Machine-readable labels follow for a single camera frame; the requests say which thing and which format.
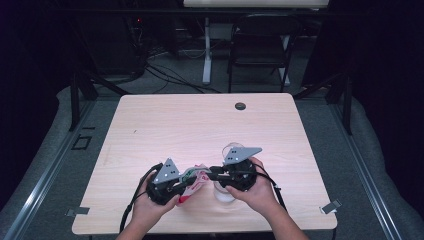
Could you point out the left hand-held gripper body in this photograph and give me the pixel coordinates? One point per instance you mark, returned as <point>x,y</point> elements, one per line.
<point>160,193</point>

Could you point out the red and white plastic bag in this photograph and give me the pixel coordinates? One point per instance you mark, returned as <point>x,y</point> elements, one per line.
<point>200,180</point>

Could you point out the dark cabinet with red light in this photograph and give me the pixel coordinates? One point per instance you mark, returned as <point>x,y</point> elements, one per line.
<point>110,43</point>

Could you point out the grey tape piece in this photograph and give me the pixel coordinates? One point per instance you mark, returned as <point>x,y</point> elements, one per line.
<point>78,211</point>
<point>330,207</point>

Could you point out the black folding chair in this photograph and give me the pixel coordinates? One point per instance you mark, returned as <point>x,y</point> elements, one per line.
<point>260,40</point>

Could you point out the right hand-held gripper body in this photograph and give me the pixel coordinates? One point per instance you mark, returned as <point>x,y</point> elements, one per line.
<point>245,176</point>

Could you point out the aluminium floor rail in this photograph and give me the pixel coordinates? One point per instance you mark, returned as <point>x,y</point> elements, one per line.
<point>40,193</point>
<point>363,166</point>

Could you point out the white desk with white legs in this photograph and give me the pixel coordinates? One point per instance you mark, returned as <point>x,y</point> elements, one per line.
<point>253,3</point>

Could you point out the black metal stand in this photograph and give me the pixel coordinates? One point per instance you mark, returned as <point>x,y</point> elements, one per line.
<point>347,106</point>
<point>75,100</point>

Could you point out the person's right hand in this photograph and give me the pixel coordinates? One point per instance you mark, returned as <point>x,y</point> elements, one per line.
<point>261,196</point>

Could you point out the person's left hand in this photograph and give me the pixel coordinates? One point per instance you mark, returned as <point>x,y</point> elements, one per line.
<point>145,211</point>

